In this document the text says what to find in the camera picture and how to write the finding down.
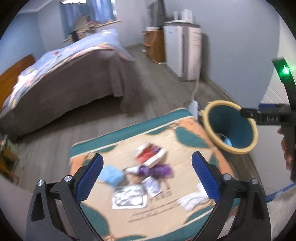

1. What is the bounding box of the silver foil packet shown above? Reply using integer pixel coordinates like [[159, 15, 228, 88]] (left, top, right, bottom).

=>
[[112, 185, 148, 210]]

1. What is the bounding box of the purple spray bottle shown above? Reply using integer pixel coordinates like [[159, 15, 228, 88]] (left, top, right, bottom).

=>
[[123, 164, 174, 179]]

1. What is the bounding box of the red white tissue box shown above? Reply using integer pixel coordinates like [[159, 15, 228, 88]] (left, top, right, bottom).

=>
[[135, 142, 167, 168]]

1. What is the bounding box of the blue glove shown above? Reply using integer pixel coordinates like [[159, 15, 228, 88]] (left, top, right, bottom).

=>
[[216, 133, 232, 147]]

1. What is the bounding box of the yellow teal trash bin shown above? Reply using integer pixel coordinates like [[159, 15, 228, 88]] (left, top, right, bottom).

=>
[[200, 100, 258, 155]]

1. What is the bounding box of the person's right hand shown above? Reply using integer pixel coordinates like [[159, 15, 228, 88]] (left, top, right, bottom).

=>
[[281, 137, 293, 170]]

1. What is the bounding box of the light blue crumpled mask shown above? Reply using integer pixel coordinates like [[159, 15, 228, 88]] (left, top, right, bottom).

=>
[[98, 165, 125, 188]]

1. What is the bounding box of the wooden chair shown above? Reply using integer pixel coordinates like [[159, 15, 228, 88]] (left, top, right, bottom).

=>
[[1, 133, 20, 184]]

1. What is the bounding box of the patterned teal orange cushion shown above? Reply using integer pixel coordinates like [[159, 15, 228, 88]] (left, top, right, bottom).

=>
[[70, 108, 233, 240]]

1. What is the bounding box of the white power strip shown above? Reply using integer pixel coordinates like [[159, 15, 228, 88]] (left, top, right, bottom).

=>
[[188, 100, 199, 120]]

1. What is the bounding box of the small white printed packet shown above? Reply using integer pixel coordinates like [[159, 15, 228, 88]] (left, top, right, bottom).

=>
[[142, 176, 162, 198]]

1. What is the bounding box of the white air purifier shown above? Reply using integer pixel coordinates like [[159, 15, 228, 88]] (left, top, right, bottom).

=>
[[164, 21, 202, 81]]

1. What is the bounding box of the white wifi router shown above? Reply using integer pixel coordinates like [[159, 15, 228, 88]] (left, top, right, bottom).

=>
[[173, 9, 194, 24]]

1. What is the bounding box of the wooden headboard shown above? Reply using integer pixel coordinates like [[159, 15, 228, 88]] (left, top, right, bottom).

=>
[[0, 54, 35, 108]]

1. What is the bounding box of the wooden side cabinet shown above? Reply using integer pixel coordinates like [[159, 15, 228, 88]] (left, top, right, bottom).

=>
[[142, 30, 166, 64]]

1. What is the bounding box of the bed with brown cover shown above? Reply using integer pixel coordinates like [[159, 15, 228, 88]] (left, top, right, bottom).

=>
[[0, 43, 144, 142]]

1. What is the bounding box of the black monitor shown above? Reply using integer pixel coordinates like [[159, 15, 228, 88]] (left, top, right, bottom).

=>
[[147, 0, 167, 28]]

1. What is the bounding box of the light blue quilt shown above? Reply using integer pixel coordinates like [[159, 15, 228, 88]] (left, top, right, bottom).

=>
[[3, 29, 134, 108]]

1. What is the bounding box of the clothes pile on windowsill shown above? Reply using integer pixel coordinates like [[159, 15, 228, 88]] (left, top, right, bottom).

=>
[[63, 16, 121, 43]]

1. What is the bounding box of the blue window curtain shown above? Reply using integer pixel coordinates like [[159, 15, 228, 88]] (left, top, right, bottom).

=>
[[59, 0, 117, 37]]

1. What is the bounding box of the white power cable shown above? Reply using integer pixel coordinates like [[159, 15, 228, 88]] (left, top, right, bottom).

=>
[[191, 60, 202, 103]]

